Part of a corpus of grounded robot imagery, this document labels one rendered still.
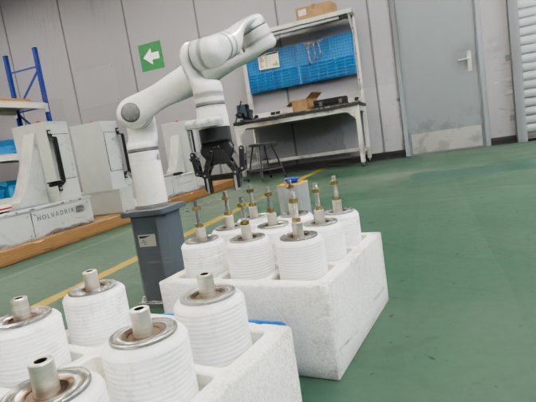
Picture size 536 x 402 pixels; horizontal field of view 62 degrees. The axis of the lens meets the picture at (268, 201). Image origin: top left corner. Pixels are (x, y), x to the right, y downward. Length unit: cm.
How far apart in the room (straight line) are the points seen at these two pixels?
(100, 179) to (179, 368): 326
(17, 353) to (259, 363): 32
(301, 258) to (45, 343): 44
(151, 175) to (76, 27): 695
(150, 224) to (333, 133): 501
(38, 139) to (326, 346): 277
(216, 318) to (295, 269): 30
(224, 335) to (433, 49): 571
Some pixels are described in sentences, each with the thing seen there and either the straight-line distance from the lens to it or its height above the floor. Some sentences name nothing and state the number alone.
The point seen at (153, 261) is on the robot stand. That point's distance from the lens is 138.
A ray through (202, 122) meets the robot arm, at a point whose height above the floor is 51.
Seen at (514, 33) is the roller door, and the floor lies 125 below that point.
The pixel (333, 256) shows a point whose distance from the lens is 95.
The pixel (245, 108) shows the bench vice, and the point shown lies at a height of 90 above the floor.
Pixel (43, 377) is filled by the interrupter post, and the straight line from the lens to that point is 46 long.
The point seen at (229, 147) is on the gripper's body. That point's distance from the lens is 105.
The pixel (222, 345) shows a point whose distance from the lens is 59.
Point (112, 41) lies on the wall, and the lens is 778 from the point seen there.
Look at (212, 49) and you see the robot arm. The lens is 105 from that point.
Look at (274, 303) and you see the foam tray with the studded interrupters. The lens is 85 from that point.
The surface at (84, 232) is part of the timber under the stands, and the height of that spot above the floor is 4.
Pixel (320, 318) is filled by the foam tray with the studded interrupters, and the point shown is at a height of 12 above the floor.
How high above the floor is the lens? 44
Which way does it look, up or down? 7 degrees down
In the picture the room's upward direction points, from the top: 9 degrees counter-clockwise
